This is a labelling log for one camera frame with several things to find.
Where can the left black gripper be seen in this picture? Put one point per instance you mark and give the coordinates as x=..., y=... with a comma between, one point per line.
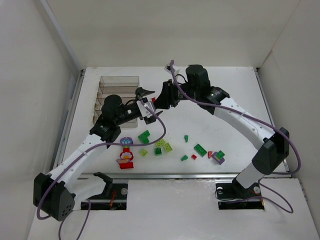
x=145, y=100

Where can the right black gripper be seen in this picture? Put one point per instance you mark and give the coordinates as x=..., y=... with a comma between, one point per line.
x=169, y=94

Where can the green L-shaped lego block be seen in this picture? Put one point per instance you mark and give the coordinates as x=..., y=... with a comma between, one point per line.
x=144, y=138

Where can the lime green 2x4 brick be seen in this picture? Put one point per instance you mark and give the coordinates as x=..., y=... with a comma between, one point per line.
x=160, y=143

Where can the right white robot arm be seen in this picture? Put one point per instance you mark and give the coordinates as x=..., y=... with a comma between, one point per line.
x=272, y=144

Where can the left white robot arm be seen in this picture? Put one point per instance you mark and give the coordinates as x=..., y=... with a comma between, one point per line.
x=55, y=194

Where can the clear compartment organizer tray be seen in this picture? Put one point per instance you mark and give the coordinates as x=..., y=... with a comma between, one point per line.
x=123, y=86

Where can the small lime green brick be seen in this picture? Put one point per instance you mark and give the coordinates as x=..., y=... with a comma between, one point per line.
x=143, y=153

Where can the small dark green brick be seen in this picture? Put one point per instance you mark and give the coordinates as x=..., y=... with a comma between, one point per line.
x=158, y=151

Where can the purple red flower lego stack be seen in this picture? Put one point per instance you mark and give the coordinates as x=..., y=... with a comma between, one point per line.
x=126, y=157

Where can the small green wedge piece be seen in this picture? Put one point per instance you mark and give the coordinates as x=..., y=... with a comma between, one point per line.
x=185, y=157

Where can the green 2x4 flat brick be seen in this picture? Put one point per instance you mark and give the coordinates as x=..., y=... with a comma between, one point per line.
x=200, y=150

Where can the red slope piece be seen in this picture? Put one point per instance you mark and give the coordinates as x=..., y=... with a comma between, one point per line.
x=209, y=154

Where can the purple green lego stack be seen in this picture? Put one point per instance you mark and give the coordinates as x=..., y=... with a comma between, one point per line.
x=218, y=156

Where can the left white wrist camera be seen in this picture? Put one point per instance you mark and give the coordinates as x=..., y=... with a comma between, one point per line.
x=146, y=107

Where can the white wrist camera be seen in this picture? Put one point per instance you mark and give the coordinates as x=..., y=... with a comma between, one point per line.
x=146, y=107
x=172, y=68

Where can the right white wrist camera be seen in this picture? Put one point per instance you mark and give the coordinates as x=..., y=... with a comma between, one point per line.
x=172, y=68

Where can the aluminium front rail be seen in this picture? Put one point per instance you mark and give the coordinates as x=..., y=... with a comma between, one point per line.
x=128, y=175

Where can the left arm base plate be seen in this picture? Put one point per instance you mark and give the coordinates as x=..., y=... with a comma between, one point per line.
x=113, y=196

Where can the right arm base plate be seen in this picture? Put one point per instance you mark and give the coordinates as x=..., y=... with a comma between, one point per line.
x=232, y=196

